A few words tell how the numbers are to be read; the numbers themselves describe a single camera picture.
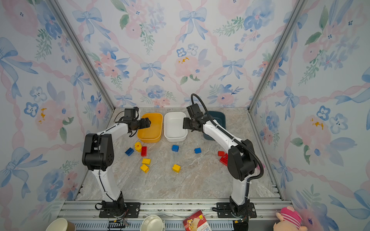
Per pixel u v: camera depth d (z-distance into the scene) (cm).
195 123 66
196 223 68
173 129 107
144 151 93
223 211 73
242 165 49
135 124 87
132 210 74
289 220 66
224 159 91
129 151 94
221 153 95
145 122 93
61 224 64
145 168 86
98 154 53
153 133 103
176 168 87
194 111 70
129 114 81
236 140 51
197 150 98
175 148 97
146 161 90
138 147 95
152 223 71
